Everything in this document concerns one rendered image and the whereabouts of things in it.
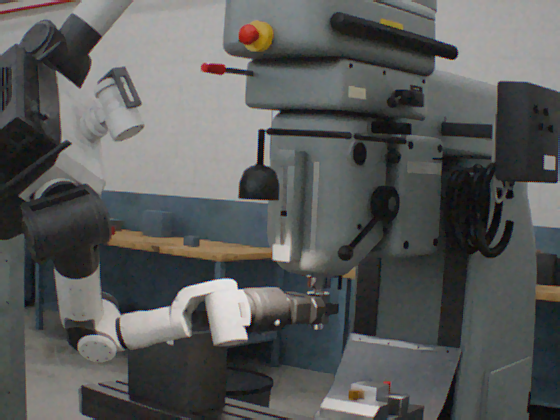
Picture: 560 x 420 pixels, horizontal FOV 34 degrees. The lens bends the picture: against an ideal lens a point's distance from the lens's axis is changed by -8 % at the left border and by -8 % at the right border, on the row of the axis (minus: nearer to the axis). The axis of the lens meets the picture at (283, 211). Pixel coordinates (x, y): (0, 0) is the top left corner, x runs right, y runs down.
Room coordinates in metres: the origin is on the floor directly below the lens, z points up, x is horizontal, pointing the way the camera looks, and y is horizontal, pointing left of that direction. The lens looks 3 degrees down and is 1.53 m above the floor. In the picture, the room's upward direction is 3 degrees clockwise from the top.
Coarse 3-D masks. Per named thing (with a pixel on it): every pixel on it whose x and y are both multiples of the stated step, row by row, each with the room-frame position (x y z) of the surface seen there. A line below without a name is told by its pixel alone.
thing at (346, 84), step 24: (264, 72) 1.94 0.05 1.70; (288, 72) 1.90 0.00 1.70; (312, 72) 1.87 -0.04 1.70; (336, 72) 1.83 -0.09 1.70; (360, 72) 1.87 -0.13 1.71; (384, 72) 1.93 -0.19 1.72; (264, 96) 1.93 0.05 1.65; (288, 96) 1.90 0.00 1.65; (312, 96) 1.86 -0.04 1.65; (336, 96) 1.83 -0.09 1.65; (360, 96) 1.87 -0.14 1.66; (384, 96) 1.94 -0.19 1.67
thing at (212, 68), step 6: (204, 66) 1.85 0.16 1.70; (210, 66) 1.85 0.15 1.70; (216, 66) 1.86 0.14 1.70; (222, 66) 1.88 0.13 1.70; (210, 72) 1.86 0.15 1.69; (216, 72) 1.87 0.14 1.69; (222, 72) 1.88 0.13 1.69; (228, 72) 1.90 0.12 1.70; (234, 72) 1.91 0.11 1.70; (240, 72) 1.93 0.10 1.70; (246, 72) 1.94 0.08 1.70; (252, 72) 1.95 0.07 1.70
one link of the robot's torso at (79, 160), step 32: (0, 64) 1.73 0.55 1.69; (32, 64) 1.76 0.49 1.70; (0, 96) 1.68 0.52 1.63; (32, 96) 1.70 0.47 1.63; (64, 96) 1.81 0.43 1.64; (0, 128) 1.63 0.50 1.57; (32, 128) 1.65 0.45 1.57; (64, 128) 1.75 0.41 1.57; (0, 160) 1.69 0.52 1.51; (32, 160) 1.71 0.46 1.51; (64, 160) 1.71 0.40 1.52; (96, 160) 1.80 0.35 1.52; (0, 192) 1.73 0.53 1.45; (32, 192) 1.72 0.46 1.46; (0, 224) 1.81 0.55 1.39
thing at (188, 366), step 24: (192, 336) 2.11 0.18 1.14; (144, 360) 2.21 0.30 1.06; (168, 360) 2.15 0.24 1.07; (192, 360) 2.11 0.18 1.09; (216, 360) 2.17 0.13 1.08; (144, 384) 2.21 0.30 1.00; (168, 384) 2.15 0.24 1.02; (192, 384) 2.11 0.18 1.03; (216, 384) 2.17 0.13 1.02; (192, 408) 2.11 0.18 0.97
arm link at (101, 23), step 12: (84, 0) 1.95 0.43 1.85; (96, 0) 1.93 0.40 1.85; (108, 0) 1.93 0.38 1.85; (120, 0) 1.95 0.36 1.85; (132, 0) 1.98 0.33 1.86; (72, 12) 1.95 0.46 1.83; (84, 12) 1.93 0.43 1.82; (96, 12) 1.93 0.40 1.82; (108, 12) 1.94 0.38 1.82; (120, 12) 1.97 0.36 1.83; (96, 24) 1.93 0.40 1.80; (108, 24) 1.96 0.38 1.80
